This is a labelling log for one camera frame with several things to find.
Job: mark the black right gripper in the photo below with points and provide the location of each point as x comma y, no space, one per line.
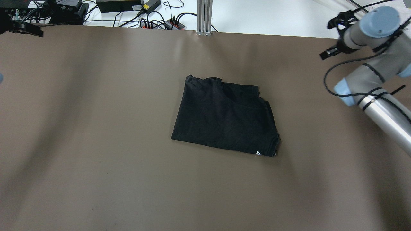
338,47

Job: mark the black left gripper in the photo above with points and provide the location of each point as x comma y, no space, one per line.
20,27

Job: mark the black t-shirt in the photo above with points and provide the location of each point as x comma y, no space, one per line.
227,116

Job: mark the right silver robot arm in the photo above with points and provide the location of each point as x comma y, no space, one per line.
382,30

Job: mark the black power adapter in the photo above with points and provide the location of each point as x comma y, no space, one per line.
107,6

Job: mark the red black power strip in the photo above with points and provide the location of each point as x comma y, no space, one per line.
163,25

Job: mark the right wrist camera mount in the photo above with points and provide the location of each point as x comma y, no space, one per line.
343,20

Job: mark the aluminium frame profile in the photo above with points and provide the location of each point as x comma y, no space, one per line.
204,16

